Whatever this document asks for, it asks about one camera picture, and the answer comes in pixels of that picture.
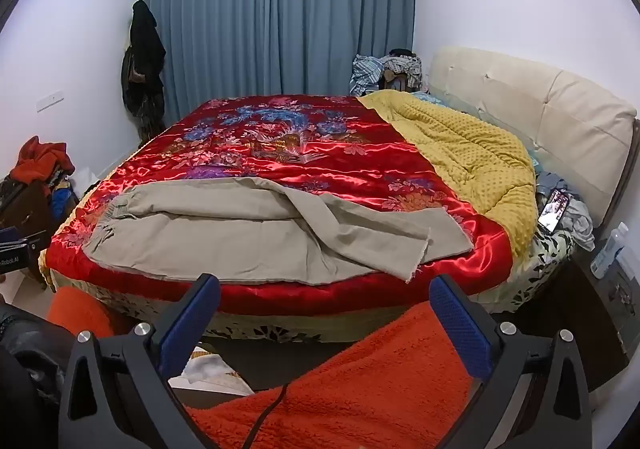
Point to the clear plastic bottle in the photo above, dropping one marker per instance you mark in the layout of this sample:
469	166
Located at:
607	254

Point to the red floral satin quilt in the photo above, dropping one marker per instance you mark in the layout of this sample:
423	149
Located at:
280	144

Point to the yellow dotted blanket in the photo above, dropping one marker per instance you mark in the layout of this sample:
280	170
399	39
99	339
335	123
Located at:
460	149

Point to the beige pants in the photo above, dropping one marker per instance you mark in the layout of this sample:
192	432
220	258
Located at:
225	239

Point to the white wall switch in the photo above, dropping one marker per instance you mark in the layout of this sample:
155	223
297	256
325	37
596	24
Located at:
51	100

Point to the pile of striped clothes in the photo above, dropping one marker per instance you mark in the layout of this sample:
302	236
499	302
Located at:
367	71

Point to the black smartphone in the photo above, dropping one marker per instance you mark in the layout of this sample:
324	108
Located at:
554	211

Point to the leaf print bed sheet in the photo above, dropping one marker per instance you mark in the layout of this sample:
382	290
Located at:
280	329

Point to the white pillow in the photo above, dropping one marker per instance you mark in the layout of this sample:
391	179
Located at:
550	114

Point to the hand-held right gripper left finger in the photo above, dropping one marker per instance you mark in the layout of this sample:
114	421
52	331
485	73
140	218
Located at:
187	324

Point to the dark nightstand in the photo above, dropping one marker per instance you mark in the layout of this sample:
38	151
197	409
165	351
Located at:
615	314

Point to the dark hanging clothes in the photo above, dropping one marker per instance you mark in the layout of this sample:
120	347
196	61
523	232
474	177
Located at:
145	54

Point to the blue curtain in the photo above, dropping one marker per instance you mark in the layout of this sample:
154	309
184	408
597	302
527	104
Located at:
275	29

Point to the white yellow cloth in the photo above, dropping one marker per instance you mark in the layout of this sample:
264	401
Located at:
215	371

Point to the grey crumpled cloth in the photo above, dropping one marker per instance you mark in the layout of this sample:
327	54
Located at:
580	224

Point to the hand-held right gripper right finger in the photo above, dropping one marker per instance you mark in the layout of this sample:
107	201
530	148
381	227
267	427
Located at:
460	324

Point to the pile of mixed clothes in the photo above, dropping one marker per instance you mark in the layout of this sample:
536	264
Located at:
42	159

